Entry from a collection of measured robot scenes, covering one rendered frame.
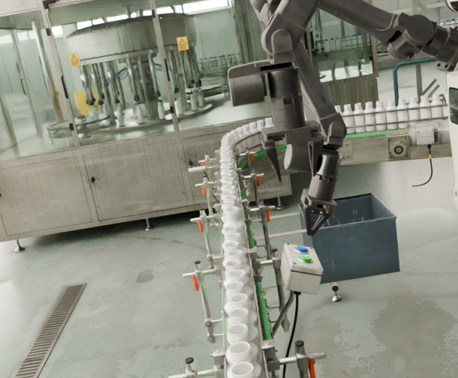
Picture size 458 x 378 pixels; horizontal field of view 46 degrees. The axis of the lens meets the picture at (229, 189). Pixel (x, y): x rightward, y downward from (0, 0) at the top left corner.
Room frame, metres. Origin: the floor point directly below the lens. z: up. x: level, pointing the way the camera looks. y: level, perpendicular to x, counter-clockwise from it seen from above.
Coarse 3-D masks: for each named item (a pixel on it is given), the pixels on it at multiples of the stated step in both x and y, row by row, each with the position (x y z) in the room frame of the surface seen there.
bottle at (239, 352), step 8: (232, 344) 0.82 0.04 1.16; (240, 344) 0.82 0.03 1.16; (248, 344) 0.81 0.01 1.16; (232, 352) 0.79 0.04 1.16; (240, 352) 0.82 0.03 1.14; (248, 352) 0.79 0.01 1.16; (232, 360) 0.80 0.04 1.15; (240, 360) 0.79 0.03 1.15; (248, 360) 0.79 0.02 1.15; (256, 368) 0.80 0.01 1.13; (256, 376) 0.78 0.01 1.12
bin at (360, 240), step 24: (288, 216) 2.07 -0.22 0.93; (312, 216) 2.13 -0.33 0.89; (336, 216) 2.13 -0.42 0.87; (360, 216) 2.12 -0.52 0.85; (384, 216) 1.95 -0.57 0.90; (312, 240) 1.82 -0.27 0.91; (336, 240) 1.82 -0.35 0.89; (360, 240) 1.82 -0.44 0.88; (384, 240) 1.82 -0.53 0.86; (336, 264) 1.82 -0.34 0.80; (360, 264) 1.82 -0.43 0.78; (384, 264) 1.82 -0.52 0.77; (264, 288) 1.88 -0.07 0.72
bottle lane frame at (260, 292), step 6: (246, 198) 2.49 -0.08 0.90; (252, 234) 1.78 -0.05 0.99; (252, 240) 1.70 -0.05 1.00; (252, 246) 1.65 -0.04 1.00; (258, 270) 1.46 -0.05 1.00; (258, 282) 1.38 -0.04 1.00; (258, 288) 1.34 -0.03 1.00; (258, 294) 1.31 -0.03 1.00; (222, 300) 1.31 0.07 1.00; (264, 300) 1.29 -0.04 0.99; (222, 306) 1.28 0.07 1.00; (264, 306) 1.24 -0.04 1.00; (222, 312) 1.26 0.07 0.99; (264, 312) 1.21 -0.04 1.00; (264, 318) 1.18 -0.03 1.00; (264, 324) 1.15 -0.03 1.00; (264, 330) 1.13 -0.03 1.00; (264, 336) 1.11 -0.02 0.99; (270, 336) 1.10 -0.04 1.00
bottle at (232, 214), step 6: (228, 210) 1.46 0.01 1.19; (234, 210) 1.46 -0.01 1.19; (228, 216) 1.43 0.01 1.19; (234, 216) 1.43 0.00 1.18; (228, 222) 1.43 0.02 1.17; (234, 222) 1.43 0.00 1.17; (240, 222) 1.44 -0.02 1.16; (240, 228) 1.42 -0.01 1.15; (240, 234) 1.42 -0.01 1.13; (246, 246) 1.44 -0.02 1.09
